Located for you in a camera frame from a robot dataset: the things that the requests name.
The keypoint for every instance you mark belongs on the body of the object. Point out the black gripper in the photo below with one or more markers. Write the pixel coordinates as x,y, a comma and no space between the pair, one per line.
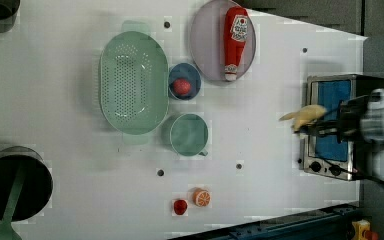
347,127

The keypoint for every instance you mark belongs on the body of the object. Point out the black toaster oven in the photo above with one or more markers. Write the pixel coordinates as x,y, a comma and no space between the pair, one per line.
333,145

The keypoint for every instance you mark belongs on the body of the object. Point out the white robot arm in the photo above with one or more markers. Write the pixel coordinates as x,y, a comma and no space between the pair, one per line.
372,127

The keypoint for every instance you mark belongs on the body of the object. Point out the green mug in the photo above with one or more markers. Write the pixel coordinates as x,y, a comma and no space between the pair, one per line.
188,135

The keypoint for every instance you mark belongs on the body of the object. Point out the red ball in bowl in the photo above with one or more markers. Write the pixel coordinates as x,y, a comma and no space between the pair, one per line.
181,86

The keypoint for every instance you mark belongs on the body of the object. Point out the green perforated colander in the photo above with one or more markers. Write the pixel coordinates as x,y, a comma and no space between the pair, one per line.
133,75

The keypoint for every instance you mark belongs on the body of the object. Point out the grey round plate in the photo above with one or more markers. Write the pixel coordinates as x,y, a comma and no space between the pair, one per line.
206,40

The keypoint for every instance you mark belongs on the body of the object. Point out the black utensil holder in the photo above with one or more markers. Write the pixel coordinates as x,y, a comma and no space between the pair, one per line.
38,184

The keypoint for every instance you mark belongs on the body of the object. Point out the small red toy fruit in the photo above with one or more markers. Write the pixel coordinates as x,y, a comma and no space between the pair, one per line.
180,206

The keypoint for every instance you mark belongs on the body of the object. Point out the orange slice toy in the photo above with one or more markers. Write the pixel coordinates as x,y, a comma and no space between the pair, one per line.
201,197

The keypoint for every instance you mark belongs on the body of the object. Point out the blue bowl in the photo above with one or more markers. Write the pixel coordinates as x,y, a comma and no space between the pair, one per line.
186,71

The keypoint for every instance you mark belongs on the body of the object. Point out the yellow red emergency button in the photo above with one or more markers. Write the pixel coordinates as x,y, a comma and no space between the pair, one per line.
363,231

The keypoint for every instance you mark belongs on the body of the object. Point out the yellow plush banana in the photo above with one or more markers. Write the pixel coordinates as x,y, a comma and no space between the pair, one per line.
304,116

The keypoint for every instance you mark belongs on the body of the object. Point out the red plush ketchup bottle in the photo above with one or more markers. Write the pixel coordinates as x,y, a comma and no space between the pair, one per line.
234,38

